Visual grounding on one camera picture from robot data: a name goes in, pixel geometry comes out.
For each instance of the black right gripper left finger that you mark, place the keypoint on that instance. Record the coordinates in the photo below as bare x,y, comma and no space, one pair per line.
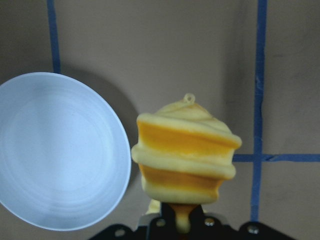
152,226

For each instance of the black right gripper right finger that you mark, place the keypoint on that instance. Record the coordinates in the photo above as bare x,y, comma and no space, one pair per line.
205,226

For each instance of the striped bread roll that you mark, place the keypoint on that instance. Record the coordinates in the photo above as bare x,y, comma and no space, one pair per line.
184,154

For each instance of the light blue round plate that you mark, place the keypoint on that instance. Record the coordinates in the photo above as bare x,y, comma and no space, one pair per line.
65,159

